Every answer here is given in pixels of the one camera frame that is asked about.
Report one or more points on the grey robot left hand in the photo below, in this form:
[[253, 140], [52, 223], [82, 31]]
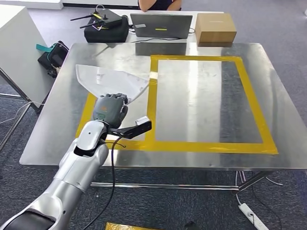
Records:
[[107, 109]]

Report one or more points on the white plastic shell part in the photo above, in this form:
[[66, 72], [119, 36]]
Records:
[[107, 81]]

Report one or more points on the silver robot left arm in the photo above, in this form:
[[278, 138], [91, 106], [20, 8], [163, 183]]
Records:
[[76, 171]]

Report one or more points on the stainless steel workbench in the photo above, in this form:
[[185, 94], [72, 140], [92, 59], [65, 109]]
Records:
[[191, 104]]

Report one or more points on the black padded carry case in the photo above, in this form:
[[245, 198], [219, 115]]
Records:
[[105, 35]]

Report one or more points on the black remote controller with antennas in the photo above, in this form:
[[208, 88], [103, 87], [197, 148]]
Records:
[[107, 19]]

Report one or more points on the grey laptop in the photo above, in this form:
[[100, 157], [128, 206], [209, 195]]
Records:
[[160, 23]]

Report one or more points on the person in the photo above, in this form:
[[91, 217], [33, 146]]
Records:
[[144, 4]]

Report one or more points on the yellow floor tape outline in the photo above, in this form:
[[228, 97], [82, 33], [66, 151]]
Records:
[[119, 227]]

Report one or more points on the white side table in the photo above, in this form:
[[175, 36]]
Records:
[[19, 47]]

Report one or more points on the cardboard box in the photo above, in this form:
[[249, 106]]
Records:
[[215, 28]]

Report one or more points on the white power strip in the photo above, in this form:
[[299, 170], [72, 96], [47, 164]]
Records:
[[252, 217]]

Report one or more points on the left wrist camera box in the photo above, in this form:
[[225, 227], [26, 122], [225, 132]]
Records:
[[134, 129]]

